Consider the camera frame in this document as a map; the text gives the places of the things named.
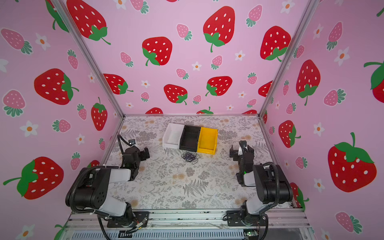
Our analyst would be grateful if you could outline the aluminium rail frame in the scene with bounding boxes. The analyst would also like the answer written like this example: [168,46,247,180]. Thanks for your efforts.
[58,209,316,240]

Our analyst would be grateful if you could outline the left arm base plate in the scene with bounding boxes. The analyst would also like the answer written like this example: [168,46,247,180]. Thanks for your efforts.
[107,211,150,228]

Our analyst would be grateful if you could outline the white plastic bin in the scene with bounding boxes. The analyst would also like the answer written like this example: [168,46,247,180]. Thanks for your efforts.
[162,123,185,149]

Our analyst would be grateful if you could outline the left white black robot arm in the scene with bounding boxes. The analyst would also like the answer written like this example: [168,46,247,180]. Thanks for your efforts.
[65,135,150,227]

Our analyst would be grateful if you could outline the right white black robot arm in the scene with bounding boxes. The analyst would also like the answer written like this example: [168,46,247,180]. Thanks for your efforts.
[226,141,294,227]

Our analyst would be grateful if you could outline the black plastic bin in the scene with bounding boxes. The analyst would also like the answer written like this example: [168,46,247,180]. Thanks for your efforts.
[179,125,201,152]

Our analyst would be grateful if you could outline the yellow plastic bin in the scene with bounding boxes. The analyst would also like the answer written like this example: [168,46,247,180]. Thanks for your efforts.
[197,127,219,155]

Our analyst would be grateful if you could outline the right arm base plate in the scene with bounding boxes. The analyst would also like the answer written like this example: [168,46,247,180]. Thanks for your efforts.
[223,210,268,227]

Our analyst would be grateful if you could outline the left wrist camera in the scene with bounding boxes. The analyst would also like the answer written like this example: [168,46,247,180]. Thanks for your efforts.
[128,139,136,147]

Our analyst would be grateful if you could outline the dark cable bundle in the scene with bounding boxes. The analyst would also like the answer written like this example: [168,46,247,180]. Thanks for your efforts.
[180,151,201,165]

